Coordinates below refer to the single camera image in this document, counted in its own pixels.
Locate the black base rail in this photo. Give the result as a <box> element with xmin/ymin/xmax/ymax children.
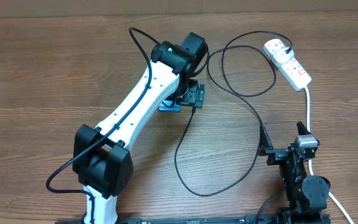
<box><xmin>54</xmin><ymin>213</ymin><xmax>332</xmax><ymax>224</ymax></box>

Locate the white power strip cord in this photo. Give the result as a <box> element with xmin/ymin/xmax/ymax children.
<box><xmin>304</xmin><ymin>86</ymin><xmax>356</xmax><ymax>224</ymax></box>

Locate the white power strip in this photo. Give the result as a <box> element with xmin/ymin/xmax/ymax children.
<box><xmin>263</xmin><ymin>39</ymin><xmax>311</xmax><ymax>91</ymax></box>

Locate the white charger plug adapter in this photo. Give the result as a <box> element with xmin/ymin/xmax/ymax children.
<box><xmin>273</xmin><ymin>48</ymin><xmax>295</xmax><ymax>64</ymax></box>

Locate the blue Samsung smartphone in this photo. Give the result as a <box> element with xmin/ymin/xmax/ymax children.
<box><xmin>158</xmin><ymin>104</ymin><xmax>181</xmax><ymax>113</ymax></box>

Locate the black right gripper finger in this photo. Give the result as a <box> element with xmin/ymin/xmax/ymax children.
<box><xmin>259</xmin><ymin>124</ymin><xmax>273</xmax><ymax>156</ymax></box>
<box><xmin>296</xmin><ymin>121</ymin><xmax>311</xmax><ymax>136</ymax></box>

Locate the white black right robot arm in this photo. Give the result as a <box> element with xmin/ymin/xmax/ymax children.
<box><xmin>257</xmin><ymin>121</ymin><xmax>331</xmax><ymax>224</ymax></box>

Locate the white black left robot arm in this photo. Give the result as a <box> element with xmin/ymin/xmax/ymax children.
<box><xmin>72</xmin><ymin>32</ymin><xmax>208</xmax><ymax>223</ymax></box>

